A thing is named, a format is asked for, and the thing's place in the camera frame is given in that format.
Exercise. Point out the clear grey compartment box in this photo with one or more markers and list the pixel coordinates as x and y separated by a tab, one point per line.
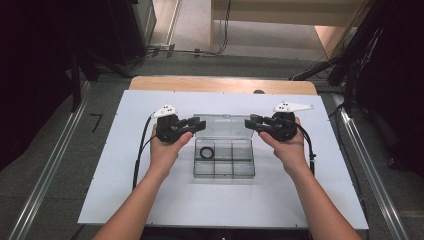
233	130

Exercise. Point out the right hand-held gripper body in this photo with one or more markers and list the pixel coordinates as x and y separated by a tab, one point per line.
290	107

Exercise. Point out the person's right hand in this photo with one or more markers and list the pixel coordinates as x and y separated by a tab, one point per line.
290	153

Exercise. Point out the wooden table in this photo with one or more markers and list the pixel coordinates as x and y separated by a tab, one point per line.
200	84

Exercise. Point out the person's left hand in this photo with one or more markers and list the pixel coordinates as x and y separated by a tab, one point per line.
163	153

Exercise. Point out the dark curtain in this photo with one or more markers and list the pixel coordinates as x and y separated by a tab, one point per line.
33	66
400	83

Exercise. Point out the metal floor rail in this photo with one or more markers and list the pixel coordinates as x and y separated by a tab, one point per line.
390	213
50	170

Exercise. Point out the white board sheet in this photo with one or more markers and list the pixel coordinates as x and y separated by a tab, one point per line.
266	200

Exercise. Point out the grey cabinet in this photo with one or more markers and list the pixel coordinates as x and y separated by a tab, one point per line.
146	20

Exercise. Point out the black metal stand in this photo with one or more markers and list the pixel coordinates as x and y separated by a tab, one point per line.
76	86
348	83

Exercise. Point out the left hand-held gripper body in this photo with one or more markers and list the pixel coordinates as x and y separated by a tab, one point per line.
165	110

